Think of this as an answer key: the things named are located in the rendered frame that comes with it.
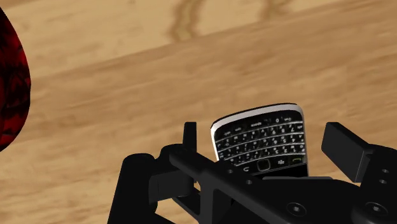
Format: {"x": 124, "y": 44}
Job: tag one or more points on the black keyboard phone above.
{"x": 263, "y": 142}

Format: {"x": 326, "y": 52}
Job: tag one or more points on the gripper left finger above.
{"x": 217, "y": 183}

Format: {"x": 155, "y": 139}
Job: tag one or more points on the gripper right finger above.
{"x": 344, "y": 150}

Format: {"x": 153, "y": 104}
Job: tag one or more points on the red black patterned round object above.
{"x": 14, "y": 93}

